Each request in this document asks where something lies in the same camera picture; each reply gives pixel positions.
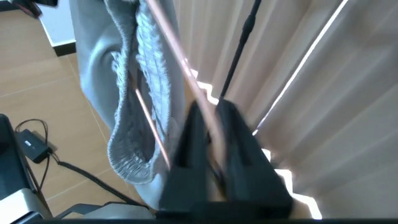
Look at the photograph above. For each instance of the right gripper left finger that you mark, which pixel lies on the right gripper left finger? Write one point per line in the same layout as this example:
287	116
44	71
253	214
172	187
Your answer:
186	180

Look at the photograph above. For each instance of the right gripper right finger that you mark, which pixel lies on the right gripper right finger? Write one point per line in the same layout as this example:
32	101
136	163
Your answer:
255	180

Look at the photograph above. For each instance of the pink clothes hanger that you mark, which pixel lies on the pink clothes hanger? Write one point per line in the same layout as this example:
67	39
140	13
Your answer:
183	62

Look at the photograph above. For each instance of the pale grey shorts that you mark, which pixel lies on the pale grey shorts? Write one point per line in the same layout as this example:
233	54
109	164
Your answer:
96	62

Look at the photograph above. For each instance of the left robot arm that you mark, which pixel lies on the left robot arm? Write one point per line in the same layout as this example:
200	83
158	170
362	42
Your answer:
31	7

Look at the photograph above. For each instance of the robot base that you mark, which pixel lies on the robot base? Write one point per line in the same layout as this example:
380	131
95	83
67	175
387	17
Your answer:
12	174

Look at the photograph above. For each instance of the black clothes rack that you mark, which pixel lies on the black clothes rack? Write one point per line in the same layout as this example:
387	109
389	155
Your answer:
245	31

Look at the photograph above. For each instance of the beige curtain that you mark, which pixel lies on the beige curtain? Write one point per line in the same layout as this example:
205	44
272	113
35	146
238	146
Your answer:
326	109

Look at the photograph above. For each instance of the black power adapter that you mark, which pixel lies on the black power adapter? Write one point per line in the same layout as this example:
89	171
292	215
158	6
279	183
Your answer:
32	146

